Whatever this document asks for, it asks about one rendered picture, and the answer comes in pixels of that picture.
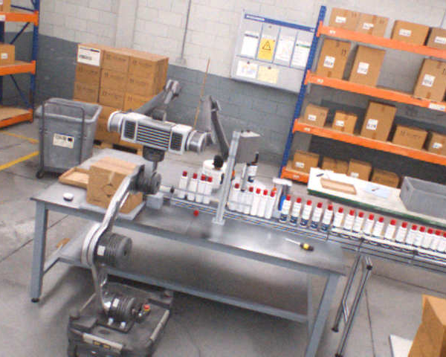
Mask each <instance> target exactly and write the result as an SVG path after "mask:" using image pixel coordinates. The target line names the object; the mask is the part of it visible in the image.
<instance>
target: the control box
mask: <svg viewBox="0 0 446 357"><path fill-rule="evenodd" d="M259 139H260V135H257V134H255V133H252V132H250V133H246V132H243V134H241V135H240V137H239V144H238V147H237V151H236V156H235V161H234V162H236V163H238V164H243V163H248V162H253V161H255V157H256V151H257V147H258V144H259Z"/></svg>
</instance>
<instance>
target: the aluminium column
mask: <svg viewBox="0 0 446 357"><path fill-rule="evenodd" d="M240 135H241V130H239V129H234V131H233V137H234V138H237V139H238V138H239V137H240ZM238 144H239V142H235V141H232V142H231V145H230V152H229V154H232V155H236V151H237V147H238ZM234 161H235V158H228V160H227V166H226V170H225V174H224V180H223V184H222V190H221V194H220V198H219V205H218V208H217V211H216V218H215V222H222V217H223V213H224V207H225V204H226V200H227V193H228V190H229V186H230V180H231V176H232V172H233V166H234Z"/></svg>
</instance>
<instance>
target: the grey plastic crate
mask: <svg viewBox="0 0 446 357"><path fill-rule="evenodd" d="M398 197H399V199H400V200H401V202H402V204H403V205H404V207H405V209H406V211H409V212H413V213H418V214H421V215H425V216H431V217H434V218H438V219H443V220H446V186H445V185H442V184H436V183H432V182H429V181H423V180H420V179H417V178H410V177H407V176H405V177H404V182H403V184H402V187H401V191H400V193H399V196H398Z"/></svg>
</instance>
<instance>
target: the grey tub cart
mask: <svg viewBox="0 0 446 357"><path fill-rule="evenodd" d="M102 109H103V107H102V106H100V105H97V104H93V103H84V102H80V101H75V100H66V99H61V98H55V97H53V98H51V99H49V100H46V101H44V102H43V104H42V106H40V107H39V108H38V109H37V110H36V115H38V116H39V163H38V165H37V170H38V172H37V173H36V177H37V178H38V179H41V178H42V177H43V176H44V172H45V171H48V172H53V173H63V174H65V173H67V172H68V171H69V170H72V169H73V168H75V167H77V166H79V165H80V164H81V163H83V162H84V161H87V160H88V159H90V158H91V157H92V155H93V153H92V152H91V151H92V147H93V143H94V135H95V131H96V126H97V119H98V116H99V114H100V113H101V111H102Z"/></svg>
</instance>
